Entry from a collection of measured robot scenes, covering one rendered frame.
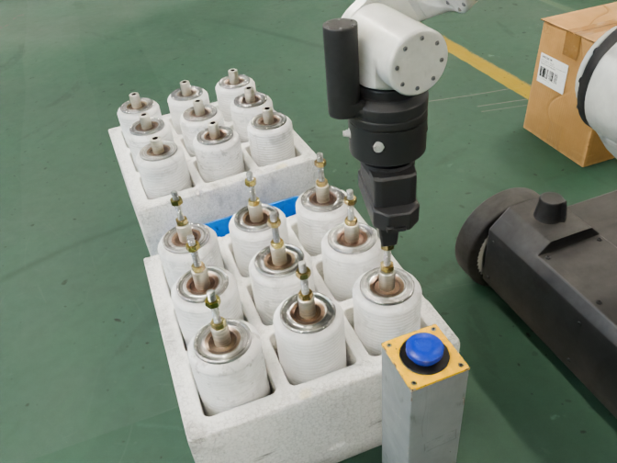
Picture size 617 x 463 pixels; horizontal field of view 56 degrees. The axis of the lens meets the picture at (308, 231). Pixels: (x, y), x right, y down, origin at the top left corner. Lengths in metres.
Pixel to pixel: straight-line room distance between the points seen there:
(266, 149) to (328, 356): 0.57
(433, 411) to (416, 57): 0.37
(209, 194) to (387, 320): 0.53
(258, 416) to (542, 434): 0.45
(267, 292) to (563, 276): 0.45
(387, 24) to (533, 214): 0.54
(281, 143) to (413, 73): 0.68
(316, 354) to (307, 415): 0.09
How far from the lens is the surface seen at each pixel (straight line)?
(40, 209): 1.64
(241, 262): 0.98
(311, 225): 0.97
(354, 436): 0.91
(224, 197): 1.21
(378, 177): 0.66
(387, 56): 0.57
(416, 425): 0.68
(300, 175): 1.25
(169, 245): 0.94
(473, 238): 1.08
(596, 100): 0.74
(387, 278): 0.80
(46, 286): 1.38
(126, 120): 1.40
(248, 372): 0.77
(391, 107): 0.62
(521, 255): 1.01
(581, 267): 0.99
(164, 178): 1.19
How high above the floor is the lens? 0.82
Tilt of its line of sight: 38 degrees down
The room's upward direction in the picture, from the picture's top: 6 degrees counter-clockwise
